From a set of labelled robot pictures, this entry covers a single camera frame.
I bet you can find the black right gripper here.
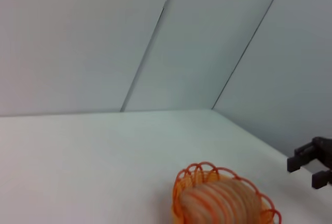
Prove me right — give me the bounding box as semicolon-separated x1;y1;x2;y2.
287;136;332;189

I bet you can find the orange striped bread roll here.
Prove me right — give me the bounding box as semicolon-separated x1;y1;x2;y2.
180;178;262;224

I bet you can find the orange woven plastic basket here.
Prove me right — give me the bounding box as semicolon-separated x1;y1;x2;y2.
171;161;283;224

